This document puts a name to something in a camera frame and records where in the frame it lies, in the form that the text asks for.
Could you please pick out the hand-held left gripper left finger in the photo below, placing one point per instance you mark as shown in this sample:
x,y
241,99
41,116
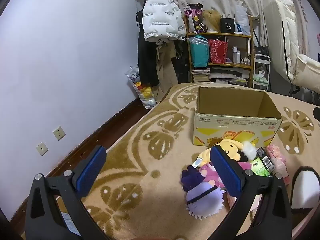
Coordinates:
x,y
91,172

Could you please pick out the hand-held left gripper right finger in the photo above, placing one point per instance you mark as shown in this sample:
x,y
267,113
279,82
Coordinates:
x,y
226,172

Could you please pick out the pink bear plush toy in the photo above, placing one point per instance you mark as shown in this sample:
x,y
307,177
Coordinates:
x,y
212,180

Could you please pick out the yellow plush toy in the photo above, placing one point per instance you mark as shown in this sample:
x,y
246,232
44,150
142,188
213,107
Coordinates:
x,y
230,146

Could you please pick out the lavender-haired plush doll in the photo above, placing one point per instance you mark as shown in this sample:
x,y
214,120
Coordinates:
x,y
202,197

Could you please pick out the black packet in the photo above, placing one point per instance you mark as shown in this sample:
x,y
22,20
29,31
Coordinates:
x,y
266,157

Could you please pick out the cardboard box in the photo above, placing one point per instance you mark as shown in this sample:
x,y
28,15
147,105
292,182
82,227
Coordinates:
x,y
237,127

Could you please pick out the pale pink plush toy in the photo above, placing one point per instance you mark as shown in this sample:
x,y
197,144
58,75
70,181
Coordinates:
x,y
277,158

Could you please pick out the black white plush slipper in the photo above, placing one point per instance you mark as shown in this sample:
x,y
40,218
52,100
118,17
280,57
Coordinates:
x,y
303,190

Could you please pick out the clear bag of toys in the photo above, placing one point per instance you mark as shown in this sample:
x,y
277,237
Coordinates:
x,y
145,95

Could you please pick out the pile of papers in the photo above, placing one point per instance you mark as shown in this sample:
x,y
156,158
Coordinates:
x,y
230,76

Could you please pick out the plastic bag of green items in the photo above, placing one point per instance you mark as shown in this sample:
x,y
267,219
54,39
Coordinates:
x,y
260,77

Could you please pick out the stack of books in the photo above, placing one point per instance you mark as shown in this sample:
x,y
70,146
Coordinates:
x,y
200,75

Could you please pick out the wooden shelf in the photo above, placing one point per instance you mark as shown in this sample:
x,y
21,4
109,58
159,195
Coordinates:
x,y
225,65

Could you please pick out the dark round object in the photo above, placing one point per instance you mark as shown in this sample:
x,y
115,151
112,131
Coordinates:
x,y
317,113

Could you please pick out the dark hanging garment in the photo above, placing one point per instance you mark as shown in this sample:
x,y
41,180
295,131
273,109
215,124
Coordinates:
x,y
181,65

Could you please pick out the group of cosmetic bottles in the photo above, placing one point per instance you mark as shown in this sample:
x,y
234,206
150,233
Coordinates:
x,y
237,55

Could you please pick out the beige hanging coat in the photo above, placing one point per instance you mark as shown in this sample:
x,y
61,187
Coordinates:
x,y
167,70

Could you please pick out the red patterned bag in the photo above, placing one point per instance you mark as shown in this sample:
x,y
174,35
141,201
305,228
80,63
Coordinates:
x,y
218,52

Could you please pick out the teal bag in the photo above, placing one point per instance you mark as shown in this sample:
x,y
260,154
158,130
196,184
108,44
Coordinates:
x,y
200,55

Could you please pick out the white metal cart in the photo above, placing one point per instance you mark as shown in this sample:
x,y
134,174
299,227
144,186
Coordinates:
x,y
262,56

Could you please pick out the black hanging coat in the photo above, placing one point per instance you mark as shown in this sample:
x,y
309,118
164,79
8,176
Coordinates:
x,y
147,60

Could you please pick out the black box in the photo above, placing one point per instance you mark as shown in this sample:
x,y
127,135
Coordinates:
x,y
228,26

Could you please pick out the white padded recliner chair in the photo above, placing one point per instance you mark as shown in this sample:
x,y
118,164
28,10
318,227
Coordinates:
x,y
280,30

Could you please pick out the blond wig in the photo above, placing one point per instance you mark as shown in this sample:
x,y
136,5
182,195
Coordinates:
x,y
211,17

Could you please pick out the white plastic bag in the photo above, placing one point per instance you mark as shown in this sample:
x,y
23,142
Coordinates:
x,y
241,17

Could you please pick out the purple printed packet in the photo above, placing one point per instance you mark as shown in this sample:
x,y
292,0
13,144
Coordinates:
x,y
193,20

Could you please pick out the white puffer jacket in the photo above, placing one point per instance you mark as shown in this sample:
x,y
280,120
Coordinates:
x,y
160,17

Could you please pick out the white wall socket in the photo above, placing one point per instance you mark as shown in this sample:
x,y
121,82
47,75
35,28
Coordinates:
x,y
42,149
59,133

